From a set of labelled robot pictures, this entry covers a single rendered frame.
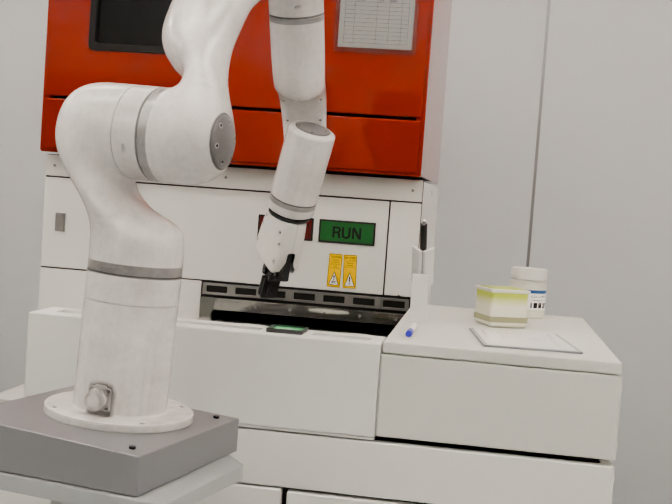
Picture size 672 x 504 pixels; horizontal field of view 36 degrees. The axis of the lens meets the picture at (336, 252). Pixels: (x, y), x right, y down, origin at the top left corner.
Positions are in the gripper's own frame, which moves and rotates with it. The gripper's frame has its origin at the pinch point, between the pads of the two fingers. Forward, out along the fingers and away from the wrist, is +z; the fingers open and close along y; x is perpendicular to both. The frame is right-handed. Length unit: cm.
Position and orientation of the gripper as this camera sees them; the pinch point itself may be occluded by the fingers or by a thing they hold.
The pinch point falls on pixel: (269, 286)
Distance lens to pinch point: 192.9
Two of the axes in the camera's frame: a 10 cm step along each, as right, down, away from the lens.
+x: 8.8, 0.4, 4.7
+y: 3.9, 4.9, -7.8
